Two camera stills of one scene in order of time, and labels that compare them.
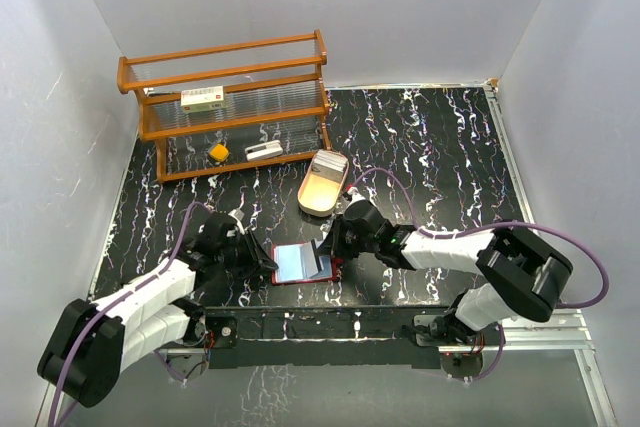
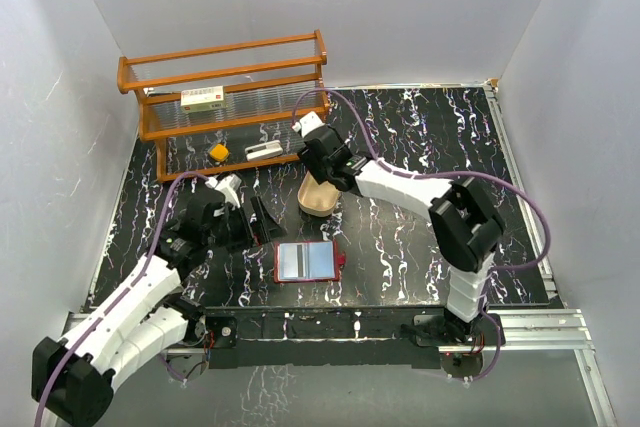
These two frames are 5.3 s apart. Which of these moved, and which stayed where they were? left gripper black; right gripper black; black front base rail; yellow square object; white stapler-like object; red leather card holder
Moved: right gripper black; left gripper black
Stayed: white stapler-like object; black front base rail; red leather card holder; yellow square object
